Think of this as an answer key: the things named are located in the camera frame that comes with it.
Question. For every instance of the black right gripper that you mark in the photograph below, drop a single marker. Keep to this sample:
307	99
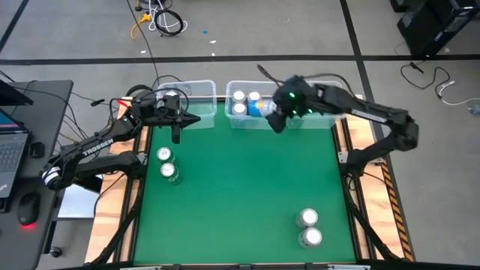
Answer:
300	99

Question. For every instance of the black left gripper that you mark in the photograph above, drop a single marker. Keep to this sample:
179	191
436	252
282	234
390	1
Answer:
161	120

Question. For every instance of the clear plastic bin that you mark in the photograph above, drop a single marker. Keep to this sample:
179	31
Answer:
198	108
243	123
315	123

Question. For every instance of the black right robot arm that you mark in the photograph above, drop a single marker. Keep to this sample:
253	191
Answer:
375	112

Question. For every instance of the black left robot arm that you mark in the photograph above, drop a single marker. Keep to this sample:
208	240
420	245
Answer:
97	147

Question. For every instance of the green table mat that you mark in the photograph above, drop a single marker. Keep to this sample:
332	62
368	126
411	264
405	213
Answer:
255	195

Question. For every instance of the white paper sheet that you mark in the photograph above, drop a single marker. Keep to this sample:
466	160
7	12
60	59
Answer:
80	204

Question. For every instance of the dark grey desk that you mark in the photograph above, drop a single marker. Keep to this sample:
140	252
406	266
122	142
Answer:
48	112

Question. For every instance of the yellow black hazard tape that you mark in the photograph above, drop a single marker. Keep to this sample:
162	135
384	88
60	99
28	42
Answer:
397	213

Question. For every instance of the black equipment cases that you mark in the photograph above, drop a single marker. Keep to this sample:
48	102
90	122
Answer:
431	30

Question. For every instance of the black monitor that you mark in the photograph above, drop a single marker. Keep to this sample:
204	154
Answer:
11	97

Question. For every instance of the grey laptop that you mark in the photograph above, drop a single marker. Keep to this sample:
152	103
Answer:
11	153

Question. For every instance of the black computer mouse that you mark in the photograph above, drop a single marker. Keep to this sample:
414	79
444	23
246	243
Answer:
28	208

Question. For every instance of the black desk caster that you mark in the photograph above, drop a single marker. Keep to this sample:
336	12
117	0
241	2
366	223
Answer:
56	251

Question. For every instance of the black table frame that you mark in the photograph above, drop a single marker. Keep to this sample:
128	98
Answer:
221	98

